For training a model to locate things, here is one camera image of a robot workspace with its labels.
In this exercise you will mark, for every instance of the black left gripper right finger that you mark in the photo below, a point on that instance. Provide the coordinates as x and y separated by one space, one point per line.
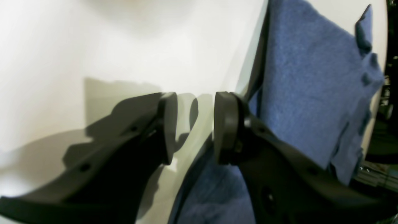
285 186

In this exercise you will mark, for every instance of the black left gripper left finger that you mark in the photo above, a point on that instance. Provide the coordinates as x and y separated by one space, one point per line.
105 179

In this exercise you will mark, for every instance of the blue t-shirt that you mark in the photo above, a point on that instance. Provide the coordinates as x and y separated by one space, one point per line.
315 95

